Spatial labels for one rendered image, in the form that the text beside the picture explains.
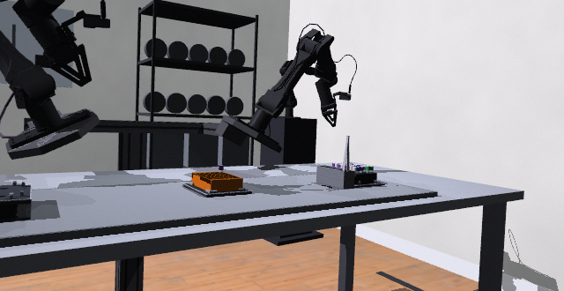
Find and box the orange grid rack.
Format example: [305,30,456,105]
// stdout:
[191,172,243,192]

